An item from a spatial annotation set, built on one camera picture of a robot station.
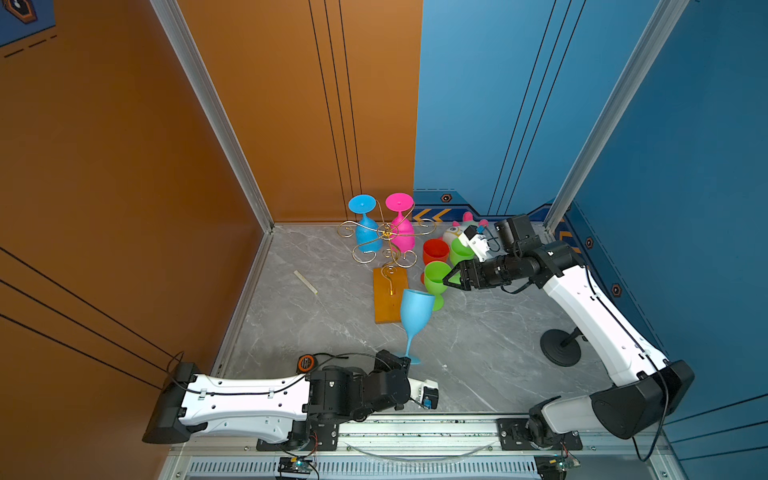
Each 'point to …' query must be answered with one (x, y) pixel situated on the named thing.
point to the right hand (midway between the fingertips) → (451, 280)
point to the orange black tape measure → (307, 363)
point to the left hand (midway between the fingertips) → (406, 354)
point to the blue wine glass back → (368, 237)
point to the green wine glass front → (434, 273)
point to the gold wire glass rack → (388, 242)
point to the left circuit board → (294, 465)
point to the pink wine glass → (403, 238)
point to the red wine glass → (435, 250)
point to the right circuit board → (554, 467)
